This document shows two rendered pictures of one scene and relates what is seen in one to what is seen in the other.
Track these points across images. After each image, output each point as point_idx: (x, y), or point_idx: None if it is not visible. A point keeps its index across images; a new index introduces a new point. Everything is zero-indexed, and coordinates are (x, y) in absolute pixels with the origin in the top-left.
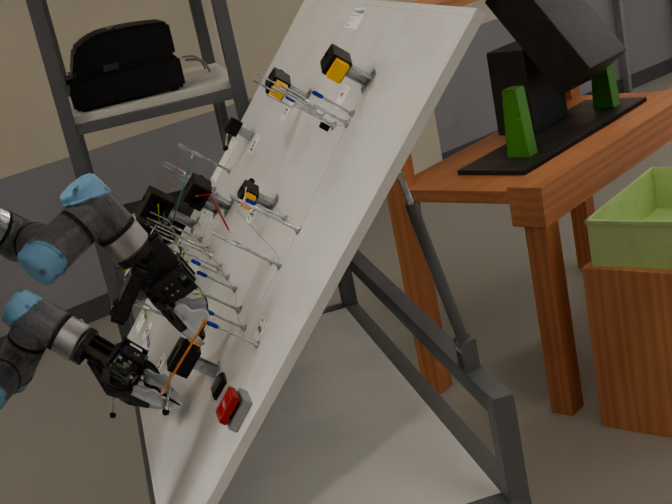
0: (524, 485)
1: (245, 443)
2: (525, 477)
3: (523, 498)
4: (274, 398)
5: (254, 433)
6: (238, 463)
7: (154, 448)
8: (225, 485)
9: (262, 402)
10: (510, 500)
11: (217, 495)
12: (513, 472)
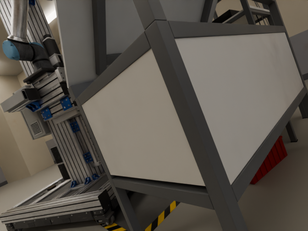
0: (148, 11)
1: (59, 29)
2: (146, 2)
3: (151, 24)
4: (56, 3)
5: (58, 23)
6: (61, 39)
7: None
8: (63, 50)
9: (55, 7)
10: (144, 28)
11: (63, 54)
12: (138, 2)
